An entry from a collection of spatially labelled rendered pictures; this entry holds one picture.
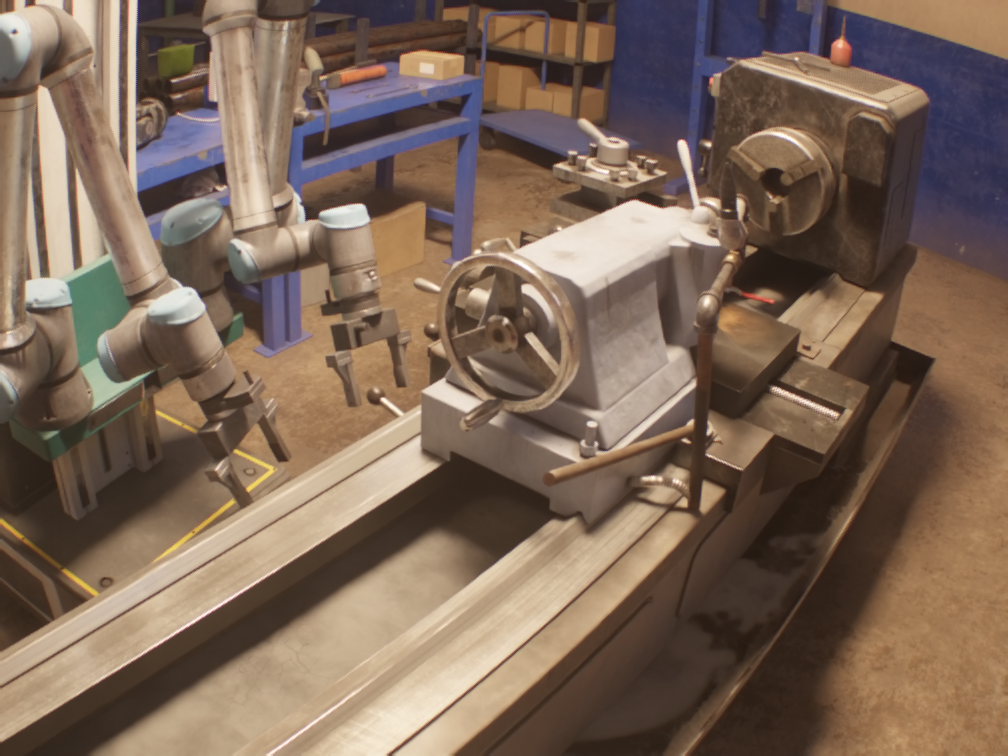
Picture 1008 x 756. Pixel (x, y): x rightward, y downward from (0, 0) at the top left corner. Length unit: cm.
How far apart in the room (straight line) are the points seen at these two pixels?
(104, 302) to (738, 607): 149
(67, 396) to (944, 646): 230
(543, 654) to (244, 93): 116
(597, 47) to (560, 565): 498
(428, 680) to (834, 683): 148
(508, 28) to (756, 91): 408
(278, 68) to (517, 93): 452
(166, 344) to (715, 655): 114
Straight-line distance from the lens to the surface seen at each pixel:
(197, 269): 208
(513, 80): 640
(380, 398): 199
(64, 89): 158
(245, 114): 182
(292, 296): 353
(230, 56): 184
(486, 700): 113
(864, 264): 240
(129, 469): 243
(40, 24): 149
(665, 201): 193
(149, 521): 225
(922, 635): 268
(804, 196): 218
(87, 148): 158
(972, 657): 269
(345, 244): 176
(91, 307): 206
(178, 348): 147
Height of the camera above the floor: 169
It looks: 29 degrees down
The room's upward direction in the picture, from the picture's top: 4 degrees clockwise
